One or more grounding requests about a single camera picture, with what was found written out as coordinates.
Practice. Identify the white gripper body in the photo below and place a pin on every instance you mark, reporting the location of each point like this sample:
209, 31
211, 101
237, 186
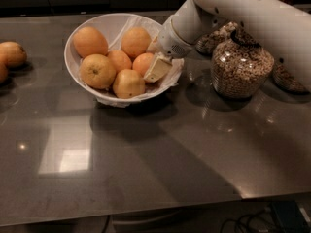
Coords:
170, 42

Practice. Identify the cereal glass jar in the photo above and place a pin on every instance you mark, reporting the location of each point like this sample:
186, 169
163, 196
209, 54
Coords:
240, 66
286, 81

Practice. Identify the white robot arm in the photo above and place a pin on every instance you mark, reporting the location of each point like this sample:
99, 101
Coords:
282, 29

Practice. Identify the black power adapter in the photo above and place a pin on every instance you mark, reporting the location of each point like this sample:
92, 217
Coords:
288, 217

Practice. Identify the front cereal glass jar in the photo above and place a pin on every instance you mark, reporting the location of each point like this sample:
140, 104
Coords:
240, 66

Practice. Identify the right cereal glass jar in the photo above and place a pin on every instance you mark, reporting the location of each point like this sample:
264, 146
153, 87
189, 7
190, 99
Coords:
286, 81

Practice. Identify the back left cereal jar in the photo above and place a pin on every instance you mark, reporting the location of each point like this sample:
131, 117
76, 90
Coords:
207, 43

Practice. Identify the yellowish orange front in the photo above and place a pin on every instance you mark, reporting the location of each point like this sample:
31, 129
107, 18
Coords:
128, 84

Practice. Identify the small centre orange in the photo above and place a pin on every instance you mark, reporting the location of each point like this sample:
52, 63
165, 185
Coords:
120, 60

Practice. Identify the white paper liner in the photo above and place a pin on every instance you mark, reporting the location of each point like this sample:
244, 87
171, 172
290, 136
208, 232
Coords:
112, 26

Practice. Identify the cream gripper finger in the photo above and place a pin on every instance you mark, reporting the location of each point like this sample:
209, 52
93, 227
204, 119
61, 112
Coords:
158, 68
154, 46

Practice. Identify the orange on table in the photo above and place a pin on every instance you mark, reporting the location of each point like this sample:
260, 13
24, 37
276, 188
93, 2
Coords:
12, 54

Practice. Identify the white bowl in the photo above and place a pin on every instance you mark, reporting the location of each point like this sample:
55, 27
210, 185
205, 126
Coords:
73, 60

